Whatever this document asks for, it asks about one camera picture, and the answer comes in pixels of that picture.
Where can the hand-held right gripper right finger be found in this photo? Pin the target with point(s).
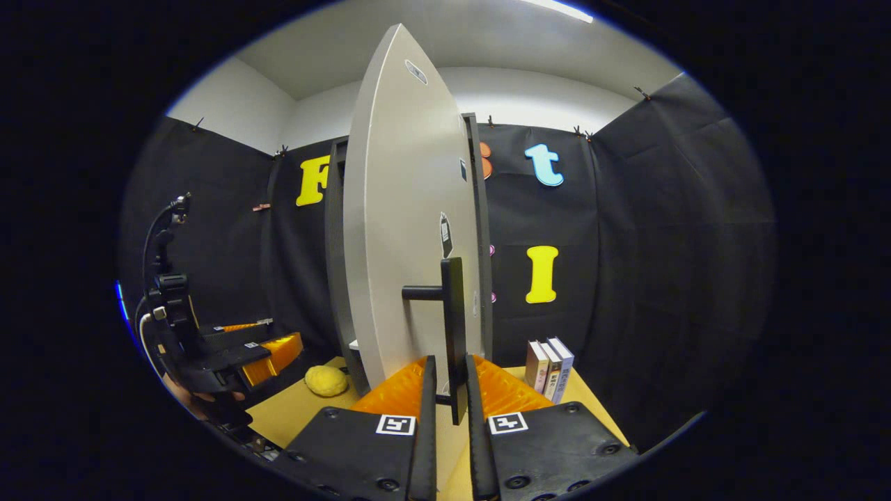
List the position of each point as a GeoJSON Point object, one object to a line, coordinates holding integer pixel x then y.
{"type": "Point", "coordinates": [480, 445]}

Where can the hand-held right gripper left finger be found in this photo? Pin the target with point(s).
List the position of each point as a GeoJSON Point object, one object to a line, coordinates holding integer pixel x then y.
{"type": "Point", "coordinates": [423, 445]}

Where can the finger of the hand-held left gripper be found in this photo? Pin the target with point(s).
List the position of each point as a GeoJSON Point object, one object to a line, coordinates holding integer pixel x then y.
{"type": "Point", "coordinates": [233, 335]}
{"type": "Point", "coordinates": [230, 360]}

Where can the beige cabinet door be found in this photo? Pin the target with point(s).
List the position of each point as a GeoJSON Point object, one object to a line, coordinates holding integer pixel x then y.
{"type": "Point", "coordinates": [397, 209]}

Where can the dark grey cabinet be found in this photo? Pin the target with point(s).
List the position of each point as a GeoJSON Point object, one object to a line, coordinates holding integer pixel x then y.
{"type": "Point", "coordinates": [334, 278]}

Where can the pale brown book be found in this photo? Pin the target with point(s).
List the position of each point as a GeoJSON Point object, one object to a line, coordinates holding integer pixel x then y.
{"type": "Point", "coordinates": [536, 365]}

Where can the yellow sponge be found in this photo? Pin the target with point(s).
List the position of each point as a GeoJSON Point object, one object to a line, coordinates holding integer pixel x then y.
{"type": "Point", "coordinates": [326, 381]}

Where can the white book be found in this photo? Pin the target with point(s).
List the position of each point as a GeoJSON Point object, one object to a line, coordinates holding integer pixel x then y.
{"type": "Point", "coordinates": [553, 376]}

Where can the grey blue book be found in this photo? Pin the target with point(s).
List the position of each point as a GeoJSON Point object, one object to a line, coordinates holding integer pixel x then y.
{"type": "Point", "coordinates": [565, 362]}

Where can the black backdrop cloth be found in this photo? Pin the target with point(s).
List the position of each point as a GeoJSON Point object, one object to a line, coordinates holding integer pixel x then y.
{"type": "Point", "coordinates": [661, 243]}

